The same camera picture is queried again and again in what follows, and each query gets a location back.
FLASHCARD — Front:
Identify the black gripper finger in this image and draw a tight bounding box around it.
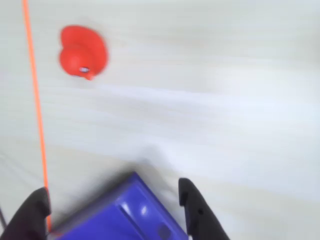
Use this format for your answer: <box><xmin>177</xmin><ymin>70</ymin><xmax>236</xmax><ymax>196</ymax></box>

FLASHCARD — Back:
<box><xmin>0</xmin><ymin>186</ymin><xmax>52</xmax><ymax>240</ymax></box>
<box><xmin>178</xmin><ymin>177</ymin><xmax>231</xmax><ymax>240</ymax></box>

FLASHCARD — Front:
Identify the blue plastic box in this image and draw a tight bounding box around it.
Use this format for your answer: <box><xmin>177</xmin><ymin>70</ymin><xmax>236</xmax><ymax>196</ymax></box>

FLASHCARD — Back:
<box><xmin>49</xmin><ymin>171</ymin><xmax>191</xmax><ymax>240</ymax></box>

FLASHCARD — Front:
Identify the red rubber duck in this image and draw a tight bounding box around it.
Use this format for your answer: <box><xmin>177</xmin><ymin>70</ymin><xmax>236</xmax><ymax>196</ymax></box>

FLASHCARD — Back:
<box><xmin>58</xmin><ymin>24</ymin><xmax>111</xmax><ymax>81</ymax></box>

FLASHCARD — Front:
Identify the orange tape strip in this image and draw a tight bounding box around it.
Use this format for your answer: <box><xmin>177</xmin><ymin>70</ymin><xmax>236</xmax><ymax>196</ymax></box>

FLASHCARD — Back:
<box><xmin>21</xmin><ymin>0</ymin><xmax>54</xmax><ymax>233</ymax></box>

